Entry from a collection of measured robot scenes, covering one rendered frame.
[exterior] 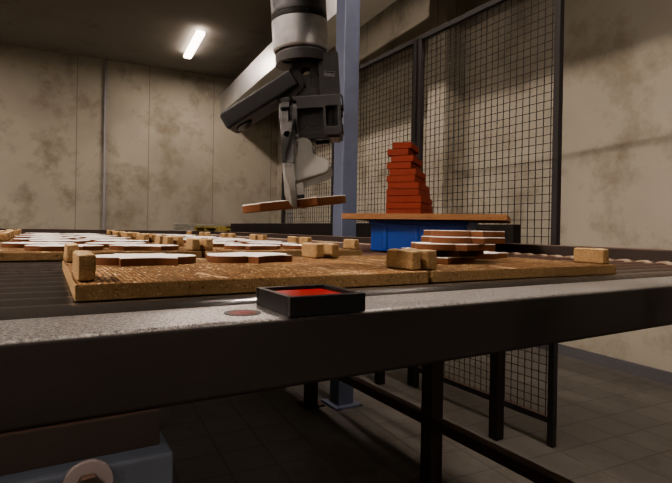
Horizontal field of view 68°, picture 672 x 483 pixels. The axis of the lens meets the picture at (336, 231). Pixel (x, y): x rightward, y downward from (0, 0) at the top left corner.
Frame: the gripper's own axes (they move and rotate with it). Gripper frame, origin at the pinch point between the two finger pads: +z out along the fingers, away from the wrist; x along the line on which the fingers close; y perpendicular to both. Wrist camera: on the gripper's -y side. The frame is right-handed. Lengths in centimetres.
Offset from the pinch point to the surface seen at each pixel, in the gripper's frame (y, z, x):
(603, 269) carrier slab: 50, 14, 17
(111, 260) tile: -24.0, 6.3, -4.1
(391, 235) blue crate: 20, 10, 88
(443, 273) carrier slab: 19.8, 10.4, -1.8
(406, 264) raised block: 14.8, 8.9, -2.5
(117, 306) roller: -13.3, 8.7, -25.2
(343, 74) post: 7, -73, 209
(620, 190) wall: 204, -2, 302
